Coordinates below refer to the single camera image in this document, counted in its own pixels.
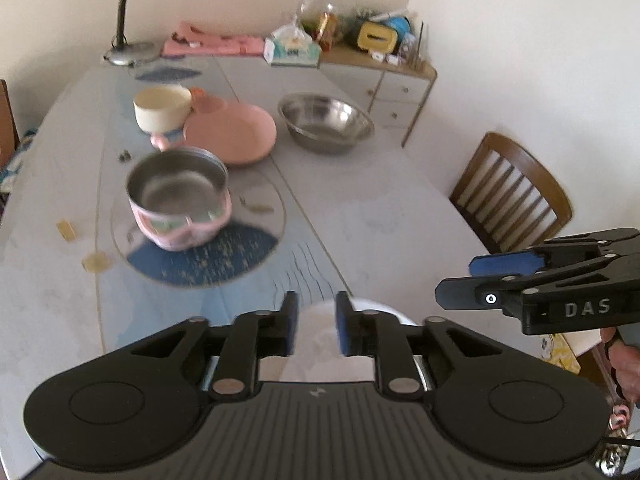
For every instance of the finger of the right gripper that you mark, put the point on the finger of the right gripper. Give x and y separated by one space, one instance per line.
556 252
503 292

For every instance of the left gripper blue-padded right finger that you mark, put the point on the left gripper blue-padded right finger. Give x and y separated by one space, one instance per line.
392 346

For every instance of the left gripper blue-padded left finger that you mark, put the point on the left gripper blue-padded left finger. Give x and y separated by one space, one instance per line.
241 346

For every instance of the small white plate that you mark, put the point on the small white plate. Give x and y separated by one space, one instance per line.
317 355

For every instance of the pink pot with steel liner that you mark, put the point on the pink pot with steel liner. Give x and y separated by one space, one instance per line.
180 197

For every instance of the pink plate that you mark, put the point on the pink plate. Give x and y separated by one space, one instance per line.
239 134

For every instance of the large steel bowl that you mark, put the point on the large steel bowl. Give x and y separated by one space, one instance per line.
324 124

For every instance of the cream ceramic bowl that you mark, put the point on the cream ceramic bowl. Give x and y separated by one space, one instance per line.
163 108

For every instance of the person's right hand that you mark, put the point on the person's right hand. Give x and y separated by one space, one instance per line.
625 364

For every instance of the yellow cartoon paper bag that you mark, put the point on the yellow cartoon paper bag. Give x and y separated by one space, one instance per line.
555 350

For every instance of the wooden chair right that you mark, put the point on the wooden chair right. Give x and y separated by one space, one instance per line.
509 199

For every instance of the white drawer cabinet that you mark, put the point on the white drawer cabinet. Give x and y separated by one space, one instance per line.
393 95

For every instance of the blue globe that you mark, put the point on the blue globe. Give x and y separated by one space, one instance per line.
400 24

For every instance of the yellow tissue holder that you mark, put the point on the yellow tissue holder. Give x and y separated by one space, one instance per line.
376 37

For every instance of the tissue box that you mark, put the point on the tissue box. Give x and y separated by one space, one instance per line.
290 45

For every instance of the pink cloth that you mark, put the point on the pink cloth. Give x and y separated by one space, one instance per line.
187 40

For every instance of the wooden chair with pink towel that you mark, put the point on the wooden chair with pink towel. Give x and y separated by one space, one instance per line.
13 147

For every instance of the amber bottle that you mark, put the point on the amber bottle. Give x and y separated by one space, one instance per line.
326 31

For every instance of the grey desk lamp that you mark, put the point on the grey desk lamp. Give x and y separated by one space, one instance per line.
134 41

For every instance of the glass jar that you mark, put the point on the glass jar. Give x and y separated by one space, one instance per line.
312 13

